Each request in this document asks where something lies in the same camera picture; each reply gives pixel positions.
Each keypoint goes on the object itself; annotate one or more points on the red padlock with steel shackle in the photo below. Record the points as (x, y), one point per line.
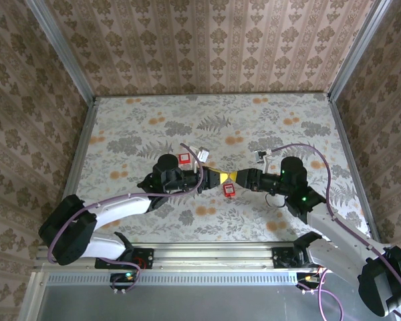
(229, 190)
(184, 158)

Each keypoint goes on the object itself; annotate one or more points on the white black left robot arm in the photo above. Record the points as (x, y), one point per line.
(113, 210)

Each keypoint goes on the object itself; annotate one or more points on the grey metal sheet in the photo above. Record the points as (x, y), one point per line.
(204, 304)

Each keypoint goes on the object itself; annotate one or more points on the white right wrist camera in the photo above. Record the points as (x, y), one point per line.
(260, 156)

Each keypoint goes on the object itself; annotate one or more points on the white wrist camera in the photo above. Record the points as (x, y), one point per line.
(204, 154)
(260, 156)

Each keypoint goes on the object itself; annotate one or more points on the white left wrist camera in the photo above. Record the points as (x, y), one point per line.
(204, 154)

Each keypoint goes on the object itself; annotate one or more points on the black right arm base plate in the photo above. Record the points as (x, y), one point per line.
(280, 259)

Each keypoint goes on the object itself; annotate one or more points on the aluminium table side rail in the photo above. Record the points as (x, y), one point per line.
(347, 150)
(78, 160)

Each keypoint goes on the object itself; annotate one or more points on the aluminium table end rail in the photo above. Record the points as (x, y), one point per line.
(214, 95)

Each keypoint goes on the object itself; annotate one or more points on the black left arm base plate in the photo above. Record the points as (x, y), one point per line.
(143, 259)

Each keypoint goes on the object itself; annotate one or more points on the aluminium frame post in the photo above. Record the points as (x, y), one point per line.
(63, 50)
(357, 47)

